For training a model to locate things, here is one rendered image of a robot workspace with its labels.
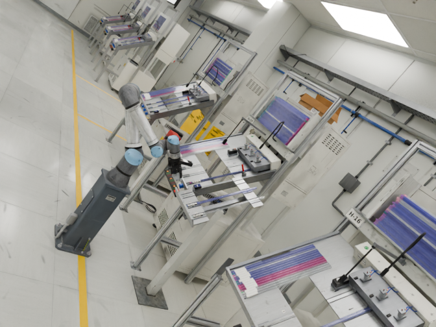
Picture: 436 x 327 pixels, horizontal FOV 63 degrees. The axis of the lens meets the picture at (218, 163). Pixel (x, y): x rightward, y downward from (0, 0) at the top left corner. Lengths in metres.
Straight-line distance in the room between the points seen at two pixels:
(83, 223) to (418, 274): 1.92
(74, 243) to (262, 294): 1.31
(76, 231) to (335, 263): 1.60
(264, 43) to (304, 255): 4.36
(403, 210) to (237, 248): 1.50
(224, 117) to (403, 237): 2.56
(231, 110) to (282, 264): 2.39
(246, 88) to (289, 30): 2.28
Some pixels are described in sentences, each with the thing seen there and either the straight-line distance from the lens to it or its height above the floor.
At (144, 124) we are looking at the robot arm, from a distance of 2.24.
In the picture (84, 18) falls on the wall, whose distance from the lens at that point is 10.92.
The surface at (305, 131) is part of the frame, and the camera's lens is 2.68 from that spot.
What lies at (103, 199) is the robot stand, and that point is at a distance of 2.38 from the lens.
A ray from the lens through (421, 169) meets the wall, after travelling 3.90.
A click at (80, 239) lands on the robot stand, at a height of 0.10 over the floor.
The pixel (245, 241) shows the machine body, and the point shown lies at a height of 0.55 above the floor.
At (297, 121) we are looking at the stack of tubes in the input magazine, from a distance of 2.76.
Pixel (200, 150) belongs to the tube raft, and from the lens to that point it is 3.02.
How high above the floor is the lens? 1.51
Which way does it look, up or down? 12 degrees down
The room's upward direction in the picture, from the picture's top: 39 degrees clockwise
